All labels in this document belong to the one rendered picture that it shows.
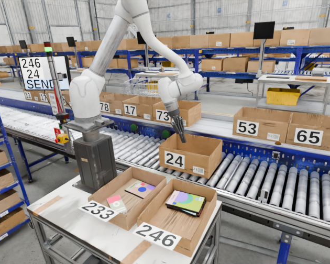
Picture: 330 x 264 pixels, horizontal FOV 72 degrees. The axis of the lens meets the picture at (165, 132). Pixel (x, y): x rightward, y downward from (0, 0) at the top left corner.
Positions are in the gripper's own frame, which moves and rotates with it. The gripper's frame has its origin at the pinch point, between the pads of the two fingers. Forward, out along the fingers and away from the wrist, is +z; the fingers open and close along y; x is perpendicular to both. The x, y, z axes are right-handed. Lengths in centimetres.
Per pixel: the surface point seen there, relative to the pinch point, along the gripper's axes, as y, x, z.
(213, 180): 0.8, 12.6, 33.0
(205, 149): -27.8, -2.1, 20.7
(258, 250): -27, 16, 113
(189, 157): 1.1, 0.5, 14.6
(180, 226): 48, 13, 32
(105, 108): -49, -119, -36
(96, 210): 68, -18, 10
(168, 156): 1.8, -15.8, 11.3
